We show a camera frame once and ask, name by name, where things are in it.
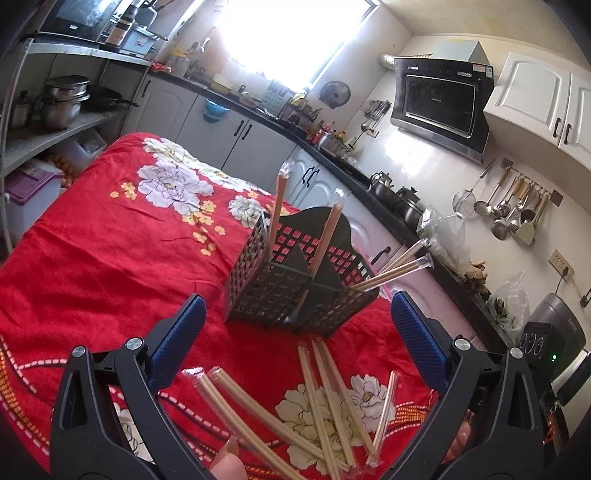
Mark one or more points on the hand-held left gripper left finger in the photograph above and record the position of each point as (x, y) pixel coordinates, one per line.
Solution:
(180, 337)

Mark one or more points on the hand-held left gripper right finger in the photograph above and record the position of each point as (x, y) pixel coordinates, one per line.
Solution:
(415, 341)

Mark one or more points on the bamboo chopstick pair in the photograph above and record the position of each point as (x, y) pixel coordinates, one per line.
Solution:
(278, 203)
(397, 276)
(408, 249)
(323, 244)

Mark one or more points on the bunch of chopsticks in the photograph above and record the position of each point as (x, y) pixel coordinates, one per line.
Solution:
(318, 406)

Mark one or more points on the dark green plastic utensil basket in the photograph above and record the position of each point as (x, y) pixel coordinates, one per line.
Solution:
(298, 263)

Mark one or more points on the hanging kitchen utensils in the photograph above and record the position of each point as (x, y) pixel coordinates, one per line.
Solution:
(501, 229)

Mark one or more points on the person's right hand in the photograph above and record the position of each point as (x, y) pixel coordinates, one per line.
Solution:
(461, 436)

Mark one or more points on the person's left hand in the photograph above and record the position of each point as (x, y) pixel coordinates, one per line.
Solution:
(228, 466)

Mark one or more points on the ginger roots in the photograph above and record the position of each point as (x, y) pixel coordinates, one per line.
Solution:
(475, 272)

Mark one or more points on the bag of green vegetables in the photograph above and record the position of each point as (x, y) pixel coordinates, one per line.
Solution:
(503, 309)

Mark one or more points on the red floral tablecloth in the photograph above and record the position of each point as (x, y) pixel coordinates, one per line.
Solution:
(115, 258)

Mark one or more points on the clear plastic bag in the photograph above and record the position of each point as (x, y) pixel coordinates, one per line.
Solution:
(438, 230)

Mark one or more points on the black cooking pot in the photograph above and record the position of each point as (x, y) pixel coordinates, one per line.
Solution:
(408, 205)

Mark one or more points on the black rice cooker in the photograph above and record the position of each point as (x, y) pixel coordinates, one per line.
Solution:
(554, 323)

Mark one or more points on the steel ladle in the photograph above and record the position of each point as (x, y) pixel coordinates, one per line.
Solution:
(482, 208)

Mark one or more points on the dark kitchen appliance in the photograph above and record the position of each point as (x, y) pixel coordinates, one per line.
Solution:
(561, 392)

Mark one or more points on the green spatula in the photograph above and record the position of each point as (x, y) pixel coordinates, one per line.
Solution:
(526, 233)

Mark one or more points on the steel slotted spoon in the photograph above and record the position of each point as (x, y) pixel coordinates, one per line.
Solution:
(501, 211)

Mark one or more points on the steel kettle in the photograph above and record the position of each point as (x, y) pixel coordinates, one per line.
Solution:
(381, 182)

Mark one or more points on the black kitchen countertop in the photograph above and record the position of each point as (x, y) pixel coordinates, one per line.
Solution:
(360, 182)

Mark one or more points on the brown eggs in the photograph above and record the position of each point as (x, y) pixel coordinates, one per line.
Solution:
(62, 170)

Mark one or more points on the purple-lid storage box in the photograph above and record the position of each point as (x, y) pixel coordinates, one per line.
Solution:
(32, 189)

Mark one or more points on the white base cabinets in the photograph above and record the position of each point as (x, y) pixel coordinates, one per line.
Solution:
(272, 147)

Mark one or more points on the clear plastic storage box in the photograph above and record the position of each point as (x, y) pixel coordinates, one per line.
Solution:
(87, 147)

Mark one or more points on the steel pot with lid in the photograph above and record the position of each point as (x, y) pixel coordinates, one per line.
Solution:
(330, 141)

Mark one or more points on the condiment bottles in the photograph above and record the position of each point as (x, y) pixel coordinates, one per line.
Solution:
(318, 131)

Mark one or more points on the hanging kitchen tools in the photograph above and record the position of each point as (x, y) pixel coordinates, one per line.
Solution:
(376, 110)

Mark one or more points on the metal shelving unit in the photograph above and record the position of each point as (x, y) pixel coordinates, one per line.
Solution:
(55, 138)

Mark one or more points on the black range hood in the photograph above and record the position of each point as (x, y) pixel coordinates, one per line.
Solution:
(438, 101)

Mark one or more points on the black wok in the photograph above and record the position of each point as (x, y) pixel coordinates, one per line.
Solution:
(104, 99)

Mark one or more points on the yellow basin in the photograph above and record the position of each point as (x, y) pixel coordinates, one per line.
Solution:
(224, 83)

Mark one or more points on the blue knife rack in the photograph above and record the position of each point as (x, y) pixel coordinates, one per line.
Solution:
(277, 98)

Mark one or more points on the stacked steel pots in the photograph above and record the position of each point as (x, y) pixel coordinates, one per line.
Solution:
(62, 104)

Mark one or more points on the red dishcloth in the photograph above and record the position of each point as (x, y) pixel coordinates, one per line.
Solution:
(159, 68)

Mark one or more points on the small steel pot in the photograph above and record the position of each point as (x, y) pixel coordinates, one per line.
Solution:
(18, 113)

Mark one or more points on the wooden cutting board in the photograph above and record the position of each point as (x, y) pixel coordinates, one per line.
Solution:
(213, 53)

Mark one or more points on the grey-blue plastic box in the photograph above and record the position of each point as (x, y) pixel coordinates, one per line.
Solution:
(138, 42)

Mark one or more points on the kitchen window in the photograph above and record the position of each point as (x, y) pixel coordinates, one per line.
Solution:
(295, 32)

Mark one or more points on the black microwave oven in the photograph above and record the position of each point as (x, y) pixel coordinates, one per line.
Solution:
(74, 16)

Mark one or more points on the utensil hanging rail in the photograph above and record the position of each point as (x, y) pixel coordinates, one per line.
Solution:
(556, 197)

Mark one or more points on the small round wall fan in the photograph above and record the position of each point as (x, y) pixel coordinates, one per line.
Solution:
(334, 92)

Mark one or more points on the white wall cabinet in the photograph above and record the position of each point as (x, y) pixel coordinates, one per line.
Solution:
(531, 97)

